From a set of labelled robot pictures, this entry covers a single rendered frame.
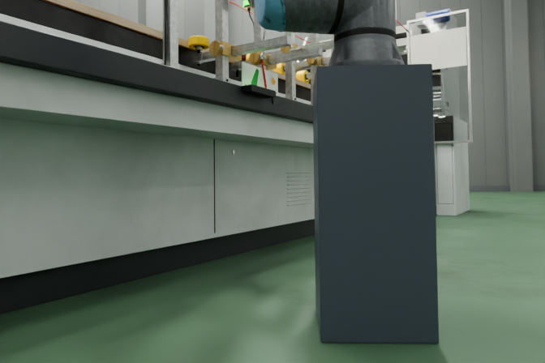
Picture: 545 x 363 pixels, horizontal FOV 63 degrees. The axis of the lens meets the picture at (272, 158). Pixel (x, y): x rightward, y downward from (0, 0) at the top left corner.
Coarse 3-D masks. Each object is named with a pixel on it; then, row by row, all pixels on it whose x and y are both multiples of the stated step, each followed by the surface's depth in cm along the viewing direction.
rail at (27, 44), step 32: (0, 32) 96; (32, 32) 102; (32, 64) 102; (64, 64) 108; (96, 64) 115; (128, 64) 124; (160, 64) 134; (192, 96) 146; (224, 96) 159; (256, 96) 177; (288, 96) 205
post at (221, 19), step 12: (216, 0) 165; (216, 12) 165; (216, 24) 165; (228, 24) 166; (216, 36) 165; (228, 36) 166; (216, 60) 165; (228, 60) 166; (216, 72) 164; (228, 72) 166
